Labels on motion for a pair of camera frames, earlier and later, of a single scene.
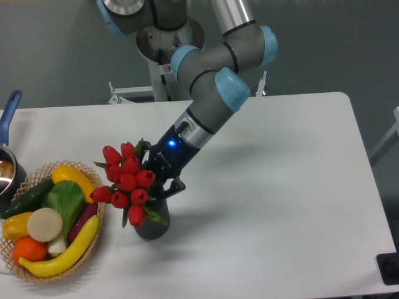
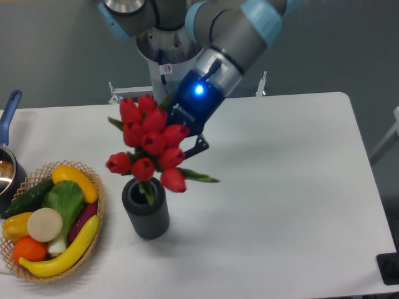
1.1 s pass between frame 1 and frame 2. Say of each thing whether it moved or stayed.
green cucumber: stayed
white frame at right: stayed
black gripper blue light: moved
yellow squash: stayed
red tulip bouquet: moved
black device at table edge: stayed
